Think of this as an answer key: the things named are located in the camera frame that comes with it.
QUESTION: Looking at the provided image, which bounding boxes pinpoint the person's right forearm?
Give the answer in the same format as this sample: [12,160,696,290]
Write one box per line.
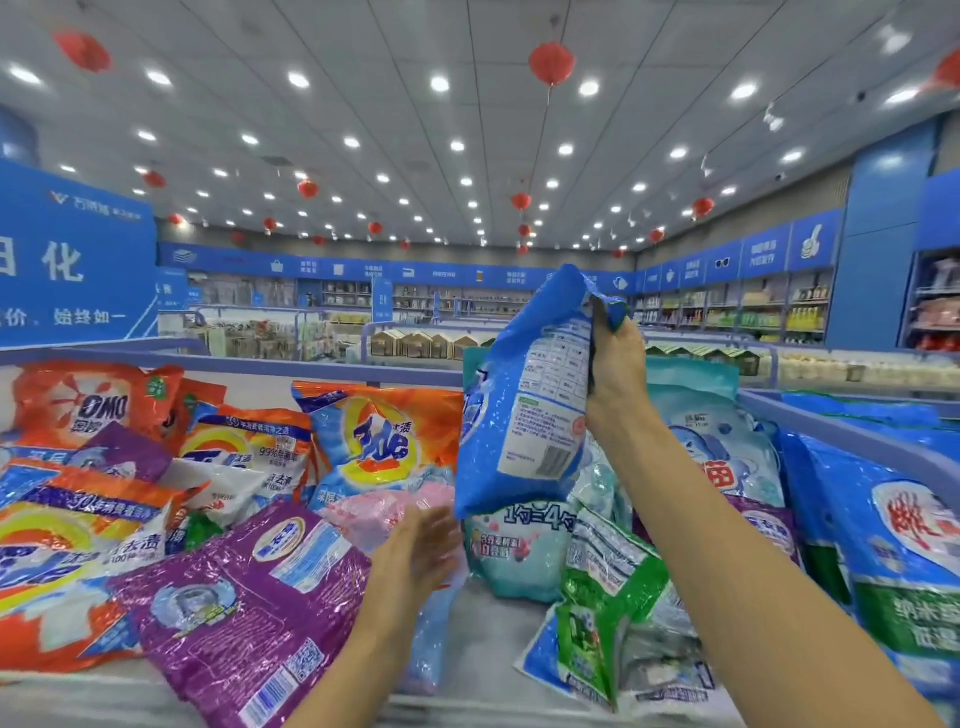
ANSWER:
[600,412,939,728]

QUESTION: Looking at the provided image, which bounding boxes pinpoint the person's left forearm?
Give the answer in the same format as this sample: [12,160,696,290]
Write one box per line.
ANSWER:
[285,600,437,728]

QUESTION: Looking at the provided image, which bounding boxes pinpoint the row of pale bottles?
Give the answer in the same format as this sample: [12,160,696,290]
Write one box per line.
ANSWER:
[777,348,960,395]

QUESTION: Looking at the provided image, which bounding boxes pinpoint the wall rack with pink goods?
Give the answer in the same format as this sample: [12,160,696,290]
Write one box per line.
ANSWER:
[900,247,960,356]

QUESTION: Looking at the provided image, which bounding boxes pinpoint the far wall racks with goods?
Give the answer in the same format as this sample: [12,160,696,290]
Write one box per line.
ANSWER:
[195,270,834,362]

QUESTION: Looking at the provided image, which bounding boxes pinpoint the clear green-print detergent bag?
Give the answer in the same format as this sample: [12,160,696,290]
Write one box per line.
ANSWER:
[517,507,744,719]

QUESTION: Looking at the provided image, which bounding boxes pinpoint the white grey detergent bag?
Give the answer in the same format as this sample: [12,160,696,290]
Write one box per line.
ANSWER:
[157,457,275,554]

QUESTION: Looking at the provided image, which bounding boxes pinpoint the purple detergent bag white label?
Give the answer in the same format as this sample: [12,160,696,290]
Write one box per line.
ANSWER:
[108,499,374,728]
[67,423,174,485]
[727,495,806,566]

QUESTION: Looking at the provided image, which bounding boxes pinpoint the blue wall sign band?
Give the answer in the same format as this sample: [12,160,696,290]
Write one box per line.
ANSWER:
[157,210,845,297]

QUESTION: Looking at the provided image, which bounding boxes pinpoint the blue aisle sign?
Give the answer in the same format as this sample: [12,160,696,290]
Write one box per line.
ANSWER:
[0,157,161,354]

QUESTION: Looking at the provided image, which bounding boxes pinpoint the teal Baimao bag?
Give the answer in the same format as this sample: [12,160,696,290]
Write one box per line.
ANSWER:
[648,387,789,512]

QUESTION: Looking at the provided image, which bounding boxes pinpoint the small orange Tide bag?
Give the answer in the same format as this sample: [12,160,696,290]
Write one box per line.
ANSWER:
[292,379,467,512]

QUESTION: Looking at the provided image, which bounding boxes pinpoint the pink purple detergent bag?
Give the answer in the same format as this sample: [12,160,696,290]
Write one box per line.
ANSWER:
[322,480,459,560]

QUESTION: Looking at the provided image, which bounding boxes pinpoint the hanging red lanterns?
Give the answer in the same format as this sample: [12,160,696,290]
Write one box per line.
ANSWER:
[52,30,960,257]

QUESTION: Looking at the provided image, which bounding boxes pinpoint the person's right hand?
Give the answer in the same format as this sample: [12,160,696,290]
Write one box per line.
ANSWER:
[585,297,659,450]

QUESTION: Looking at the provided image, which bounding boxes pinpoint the grey shelf with blue frame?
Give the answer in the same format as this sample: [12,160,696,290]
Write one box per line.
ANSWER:
[0,337,960,728]

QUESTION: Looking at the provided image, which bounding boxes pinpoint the orange detergent bag red swirl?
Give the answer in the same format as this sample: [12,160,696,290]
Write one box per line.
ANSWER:
[0,360,185,504]

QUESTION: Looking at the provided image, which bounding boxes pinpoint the large orange detergent bag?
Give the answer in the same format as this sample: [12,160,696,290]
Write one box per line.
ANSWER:
[177,402,320,504]
[0,465,182,672]

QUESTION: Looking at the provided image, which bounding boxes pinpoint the row of green boxes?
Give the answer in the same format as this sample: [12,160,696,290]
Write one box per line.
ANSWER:
[367,327,767,377]

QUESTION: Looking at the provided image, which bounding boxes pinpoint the beige pillar blue top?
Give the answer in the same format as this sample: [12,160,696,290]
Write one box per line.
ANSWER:
[0,105,39,170]

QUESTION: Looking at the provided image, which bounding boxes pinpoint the ceiling spotlights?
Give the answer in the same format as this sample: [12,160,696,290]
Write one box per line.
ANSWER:
[0,30,924,204]

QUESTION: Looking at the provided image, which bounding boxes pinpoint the person's left hand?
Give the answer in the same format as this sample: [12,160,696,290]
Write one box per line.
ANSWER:
[367,502,468,633]

